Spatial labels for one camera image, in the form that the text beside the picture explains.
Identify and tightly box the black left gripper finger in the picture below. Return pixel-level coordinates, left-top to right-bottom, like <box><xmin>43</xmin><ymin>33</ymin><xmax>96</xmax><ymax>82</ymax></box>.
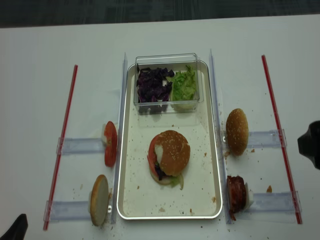
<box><xmin>297</xmin><ymin>120</ymin><xmax>320</xmax><ymax>170</ymax></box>

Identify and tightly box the sliced meat stack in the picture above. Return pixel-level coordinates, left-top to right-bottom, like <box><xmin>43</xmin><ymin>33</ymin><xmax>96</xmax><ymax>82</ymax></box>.
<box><xmin>226</xmin><ymin>175</ymin><xmax>247</xmax><ymax>221</ymax></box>

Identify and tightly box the sesame bun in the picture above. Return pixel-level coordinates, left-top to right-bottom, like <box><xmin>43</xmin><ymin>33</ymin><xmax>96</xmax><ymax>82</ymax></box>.
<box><xmin>225</xmin><ymin>108</ymin><xmax>249</xmax><ymax>156</ymax></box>
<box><xmin>155</xmin><ymin>130</ymin><xmax>191</xmax><ymax>164</ymax></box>

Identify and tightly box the clear upper left rail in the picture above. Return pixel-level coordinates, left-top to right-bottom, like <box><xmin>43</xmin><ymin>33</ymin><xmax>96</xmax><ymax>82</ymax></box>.
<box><xmin>56</xmin><ymin>137</ymin><xmax>105</xmax><ymax>155</ymax></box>

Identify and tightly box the left bun half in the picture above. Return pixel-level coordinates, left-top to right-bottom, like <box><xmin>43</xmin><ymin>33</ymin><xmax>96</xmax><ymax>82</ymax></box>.
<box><xmin>90</xmin><ymin>174</ymin><xmax>109</xmax><ymax>227</ymax></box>

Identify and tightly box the purple cabbage on burger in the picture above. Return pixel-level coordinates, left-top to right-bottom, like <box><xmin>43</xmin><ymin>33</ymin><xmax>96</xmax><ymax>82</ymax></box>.
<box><xmin>154</xmin><ymin>163</ymin><xmax>167</xmax><ymax>181</ymax></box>

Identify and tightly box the tomato slices stack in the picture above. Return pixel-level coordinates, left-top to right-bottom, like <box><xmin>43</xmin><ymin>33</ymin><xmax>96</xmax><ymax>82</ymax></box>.
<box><xmin>103</xmin><ymin>121</ymin><xmax>118</xmax><ymax>168</ymax></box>

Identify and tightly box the green lettuce pile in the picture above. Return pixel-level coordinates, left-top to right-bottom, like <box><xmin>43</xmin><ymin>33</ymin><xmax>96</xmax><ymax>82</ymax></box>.
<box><xmin>166</xmin><ymin>65</ymin><xmax>197</xmax><ymax>101</ymax></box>

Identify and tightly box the purple cabbage pile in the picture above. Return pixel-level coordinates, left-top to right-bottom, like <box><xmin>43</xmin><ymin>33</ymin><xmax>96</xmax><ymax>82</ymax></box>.
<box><xmin>136</xmin><ymin>66</ymin><xmax>175</xmax><ymax>103</ymax></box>

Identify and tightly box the clear rail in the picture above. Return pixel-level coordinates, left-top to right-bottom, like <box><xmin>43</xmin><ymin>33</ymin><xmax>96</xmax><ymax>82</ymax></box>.
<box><xmin>246</xmin><ymin>191</ymin><xmax>302</xmax><ymax>213</ymax></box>
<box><xmin>43</xmin><ymin>200</ymin><xmax>91</xmax><ymax>222</ymax></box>
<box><xmin>247</xmin><ymin>129</ymin><xmax>287</xmax><ymax>148</ymax></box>
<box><xmin>56</xmin><ymin>137</ymin><xmax>105</xmax><ymax>155</ymax></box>

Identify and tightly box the lettuce on burger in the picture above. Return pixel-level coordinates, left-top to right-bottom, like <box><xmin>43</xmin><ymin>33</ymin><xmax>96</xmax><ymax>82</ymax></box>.
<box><xmin>170</xmin><ymin>174</ymin><xmax>184</xmax><ymax>190</ymax></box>

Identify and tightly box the white tomato pusher block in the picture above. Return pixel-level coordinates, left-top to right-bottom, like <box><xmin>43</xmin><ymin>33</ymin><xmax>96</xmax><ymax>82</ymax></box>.
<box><xmin>100</xmin><ymin>123</ymin><xmax>107</xmax><ymax>145</ymax></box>

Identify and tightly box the bottom bun on tray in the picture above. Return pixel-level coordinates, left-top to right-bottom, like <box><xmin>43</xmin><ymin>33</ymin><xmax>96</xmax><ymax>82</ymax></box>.
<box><xmin>149</xmin><ymin>160</ymin><xmax>188</xmax><ymax>185</ymax></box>

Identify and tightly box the red left strip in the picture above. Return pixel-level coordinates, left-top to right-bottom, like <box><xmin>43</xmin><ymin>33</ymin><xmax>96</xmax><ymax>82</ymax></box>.
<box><xmin>43</xmin><ymin>65</ymin><xmax>78</xmax><ymax>231</ymax></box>

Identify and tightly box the clear lower right rail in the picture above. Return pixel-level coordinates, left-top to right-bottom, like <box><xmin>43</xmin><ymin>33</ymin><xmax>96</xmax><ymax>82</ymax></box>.
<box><xmin>246</xmin><ymin>191</ymin><xmax>302</xmax><ymax>213</ymax></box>

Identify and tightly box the red right strip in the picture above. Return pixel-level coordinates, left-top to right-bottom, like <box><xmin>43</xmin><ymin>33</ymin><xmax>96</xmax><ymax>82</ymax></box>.
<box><xmin>261</xmin><ymin>54</ymin><xmax>303</xmax><ymax>225</ymax></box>

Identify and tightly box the clear plastic salad container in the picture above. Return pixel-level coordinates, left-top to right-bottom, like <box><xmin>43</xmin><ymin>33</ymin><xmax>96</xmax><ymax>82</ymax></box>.
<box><xmin>133</xmin><ymin>53</ymin><xmax>204</xmax><ymax>115</ymax></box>

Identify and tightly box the red strip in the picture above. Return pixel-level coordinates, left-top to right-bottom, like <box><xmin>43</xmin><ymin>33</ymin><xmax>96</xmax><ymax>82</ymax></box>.
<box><xmin>43</xmin><ymin>65</ymin><xmax>78</xmax><ymax>231</ymax></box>
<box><xmin>261</xmin><ymin>54</ymin><xmax>303</xmax><ymax>225</ymax></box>

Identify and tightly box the clear lower left rail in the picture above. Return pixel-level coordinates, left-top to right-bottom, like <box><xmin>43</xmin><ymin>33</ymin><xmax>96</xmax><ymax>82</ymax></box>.
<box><xmin>43</xmin><ymin>200</ymin><xmax>91</xmax><ymax>222</ymax></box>

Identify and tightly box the white meat pusher block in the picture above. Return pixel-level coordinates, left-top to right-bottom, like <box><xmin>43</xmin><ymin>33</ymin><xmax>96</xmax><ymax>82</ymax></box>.
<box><xmin>243</xmin><ymin>182</ymin><xmax>254</xmax><ymax>211</ymax></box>

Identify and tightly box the black left gripper tip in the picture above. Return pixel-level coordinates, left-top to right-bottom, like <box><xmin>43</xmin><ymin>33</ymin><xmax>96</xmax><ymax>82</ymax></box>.
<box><xmin>0</xmin><ymin>213</ymin><xmax>29</xmax><ymax>240</ymax></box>

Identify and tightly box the clear upper right rail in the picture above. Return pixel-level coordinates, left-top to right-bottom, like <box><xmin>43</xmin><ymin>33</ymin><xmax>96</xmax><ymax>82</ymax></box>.
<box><xmin>247</xmin><ymin>129</ymin><xmax>287</xmax><ymax>148</ymax></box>

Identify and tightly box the tomato slice on tray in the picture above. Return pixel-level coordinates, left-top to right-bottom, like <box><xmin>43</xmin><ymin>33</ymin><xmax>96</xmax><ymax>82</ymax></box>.
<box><xmin>147</xmin><ymin>133</ymin><xmax>166</xmax><ymax>176</ymax></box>

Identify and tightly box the metal baking tray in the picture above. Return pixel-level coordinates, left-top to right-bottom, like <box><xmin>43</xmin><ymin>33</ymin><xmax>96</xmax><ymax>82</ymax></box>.
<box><xmin>116</xmin><ymin>61</ymin><xmax>223</xmax><ymax>220</ymax></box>

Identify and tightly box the sesame top bun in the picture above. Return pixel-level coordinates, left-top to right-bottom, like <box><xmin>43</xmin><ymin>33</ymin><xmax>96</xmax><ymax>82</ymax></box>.
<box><xmin>155</xmin><ymin>130</ymin><xmax>191</xmax><ymax>164</ymax></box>

